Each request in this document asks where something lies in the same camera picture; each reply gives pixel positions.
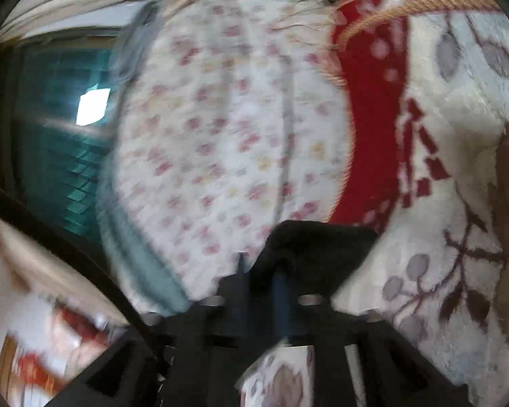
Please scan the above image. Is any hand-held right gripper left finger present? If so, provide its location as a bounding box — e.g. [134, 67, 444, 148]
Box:
[63, 252, 253, 407]

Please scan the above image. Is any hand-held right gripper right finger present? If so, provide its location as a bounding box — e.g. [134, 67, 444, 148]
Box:
[274, 271, 471, 407]

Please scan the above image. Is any white pink floral quilt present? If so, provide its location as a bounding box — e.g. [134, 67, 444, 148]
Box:
[106, 0, 357, 306]

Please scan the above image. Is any red white floral plush blanket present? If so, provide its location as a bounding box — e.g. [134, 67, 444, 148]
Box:
[238, 0, 509, 407]

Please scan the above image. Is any dark window with grille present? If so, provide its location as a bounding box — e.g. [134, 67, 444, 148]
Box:
[0, 30, 117, 242]

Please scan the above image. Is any grey-blue folded cloth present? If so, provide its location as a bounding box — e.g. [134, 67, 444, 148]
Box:
[110, 0, 164, 90]

